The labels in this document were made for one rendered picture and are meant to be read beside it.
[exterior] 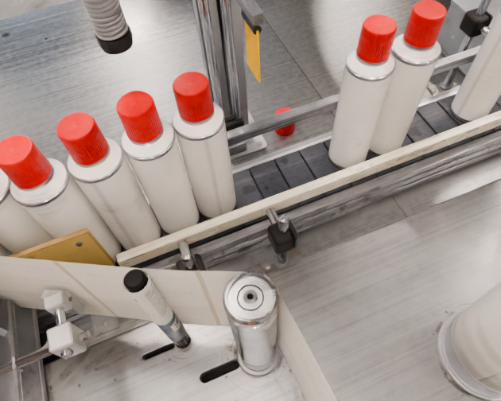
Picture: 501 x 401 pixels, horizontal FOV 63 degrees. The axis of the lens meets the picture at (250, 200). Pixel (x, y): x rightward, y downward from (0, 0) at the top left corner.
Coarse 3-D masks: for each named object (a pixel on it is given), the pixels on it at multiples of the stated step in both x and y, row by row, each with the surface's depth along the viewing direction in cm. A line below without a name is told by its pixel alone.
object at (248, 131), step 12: (444, 60) 54; (456, 60) 54; (468, 60) 55; (336, 96) 51; (300, 108) 51; (312, 108) 51; (324, 108) 51; (336, 108) 52; (264, 120) 50; (276, 120) 50; (288, 120) 50; (300, 120) 51; (228, 132) 49; (240, 132) 49; (252, 132) 49; (264, 132) 50; (228, 144) 49
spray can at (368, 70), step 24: (384, 24) 39; (360, 48) 41; (384, 48) 40; (360, 72) 42; (384, 72) 42; (360, 96) 44; (384, 96) 45; (336, 120) 50; (360, 120) 47; (336, 144) 52; (360, 144) 51
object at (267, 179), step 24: (432, 120) 59; (456, 120) 59; (408, 144) 57; (456, 144) 57; (264, 168) 56; (288, 168) 56; (312, 168) 56; (336, 168) 56; (192, 192) 55; (240, 192) 54; (264, 192) 54; (336, 192) 54; (264, 216) 52; (144, 264) 49
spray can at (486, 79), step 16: (496, 16) 48; (496, 32) 48; (480, 48) 52; (496, 48) 49; (480, 64) 52; (496, 64) 50; (464, 80) 56; (480, 80) 53; (496, 80) 52; (464, 96) 56; (480, 96) 55; (496, 96) 55; (464, 112) 58; (480, 112) 57
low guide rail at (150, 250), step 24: (480, 120) 54; (432, 144) 53; (360, 168) 51; (384, 168) 53; (288, 192) 50; (312, 192) 50; (240, 216) 48; (168, 240) 47; (192, 240) 48; (120, 264) 46
